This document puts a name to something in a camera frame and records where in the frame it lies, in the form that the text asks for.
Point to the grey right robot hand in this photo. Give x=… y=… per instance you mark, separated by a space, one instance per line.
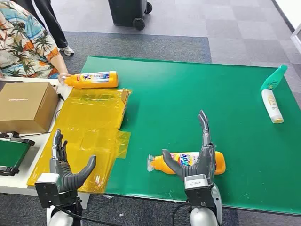
x=207 y=159

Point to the person's hand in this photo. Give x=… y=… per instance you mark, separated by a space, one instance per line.
x=62 y=77

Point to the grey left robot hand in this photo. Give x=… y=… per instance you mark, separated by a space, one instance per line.
x=62 y=174

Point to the orange detergent bottle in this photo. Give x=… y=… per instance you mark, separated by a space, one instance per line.
x=93 y=79
x=158 y=163

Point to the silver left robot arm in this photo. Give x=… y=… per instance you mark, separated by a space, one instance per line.
x=59 y=218

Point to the white bottle with gold cap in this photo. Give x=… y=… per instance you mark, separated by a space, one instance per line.
x=271 y=106

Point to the green shampoo bottle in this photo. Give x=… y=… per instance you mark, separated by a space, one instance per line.
x=274 y=78

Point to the green table mat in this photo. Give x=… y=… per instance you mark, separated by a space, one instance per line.
x=188 y=109

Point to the brown cardboard box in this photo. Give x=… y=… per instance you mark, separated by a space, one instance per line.
x=26 y=106

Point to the person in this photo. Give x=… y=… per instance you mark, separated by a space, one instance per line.
x=23 y=40
x=50 y=21

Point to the yellow transparent plastic film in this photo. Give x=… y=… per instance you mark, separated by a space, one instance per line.
x=89 y=124

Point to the black wheeled bin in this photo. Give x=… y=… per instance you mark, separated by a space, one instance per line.
x=128 y=11

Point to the white furniture piece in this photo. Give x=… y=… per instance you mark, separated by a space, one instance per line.
x=296 y=39

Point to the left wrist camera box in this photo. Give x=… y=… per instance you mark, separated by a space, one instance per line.
x=50 y=190

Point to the green belt conveyor black frame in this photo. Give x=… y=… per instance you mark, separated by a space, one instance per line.
x=11 y=154

